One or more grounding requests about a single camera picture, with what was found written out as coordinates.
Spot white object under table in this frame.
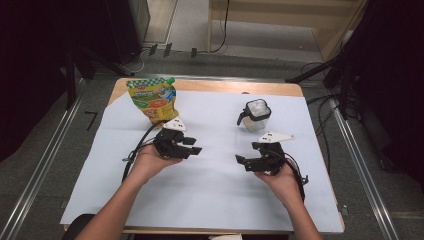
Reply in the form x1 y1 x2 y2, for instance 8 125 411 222
208 234 244 240

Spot black floor cables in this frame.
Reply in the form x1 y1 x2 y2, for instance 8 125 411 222
300 60 348 176

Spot metal floor rail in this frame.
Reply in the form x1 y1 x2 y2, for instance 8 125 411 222
0 81 87 240
328 96 401 240

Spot thin black hanging cable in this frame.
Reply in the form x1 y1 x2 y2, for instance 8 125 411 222
196 0 232 55

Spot wooden table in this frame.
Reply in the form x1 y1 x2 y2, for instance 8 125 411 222
63 77 346 236

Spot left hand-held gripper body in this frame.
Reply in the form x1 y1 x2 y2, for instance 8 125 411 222
153 117 192 160

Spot black metal stand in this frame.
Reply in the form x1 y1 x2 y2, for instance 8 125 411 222
63 43 136 111
284 31 371 121

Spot person's right hand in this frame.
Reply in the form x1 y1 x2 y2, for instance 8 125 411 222
254 162 305 209

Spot light wooden furniture frame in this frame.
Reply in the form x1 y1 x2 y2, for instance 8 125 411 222
207 0 371 63

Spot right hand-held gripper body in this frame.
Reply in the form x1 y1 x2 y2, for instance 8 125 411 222
251 131 296 177

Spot white floor cable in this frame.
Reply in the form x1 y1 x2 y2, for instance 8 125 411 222
121 49 149 75

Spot yellow green spouted pouch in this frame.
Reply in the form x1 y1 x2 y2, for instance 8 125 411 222
125 76 180 126

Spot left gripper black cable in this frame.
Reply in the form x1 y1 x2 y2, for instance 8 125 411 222
121 119 168 183

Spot person's left hand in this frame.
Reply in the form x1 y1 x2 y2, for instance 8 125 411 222
129 143 184 185

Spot black cabinet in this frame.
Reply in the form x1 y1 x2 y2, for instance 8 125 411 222
104 0 151 66

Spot dark curtain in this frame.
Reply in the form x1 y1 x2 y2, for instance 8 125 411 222
0 0 111 164
346 0 424 189

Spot white paper sheet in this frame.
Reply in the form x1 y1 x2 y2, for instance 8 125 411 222
59 88 345 234

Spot clear jar with black lid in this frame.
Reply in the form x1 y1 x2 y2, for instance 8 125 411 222
236 98 272 132

